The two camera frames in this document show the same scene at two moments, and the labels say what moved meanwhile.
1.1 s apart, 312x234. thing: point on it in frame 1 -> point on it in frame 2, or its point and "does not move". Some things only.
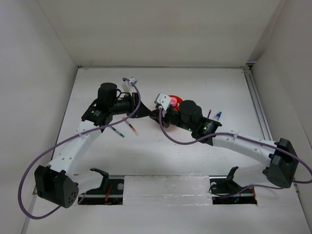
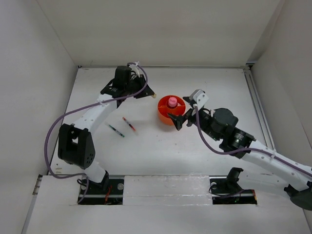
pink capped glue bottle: x=173 y=101 does not move
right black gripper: x=164 y=118 -> x=178 y=120
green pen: x=117 y=132 does not move
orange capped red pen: x=134 y=130 does not move
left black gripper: x=143 y=111 -> x=146 y=92
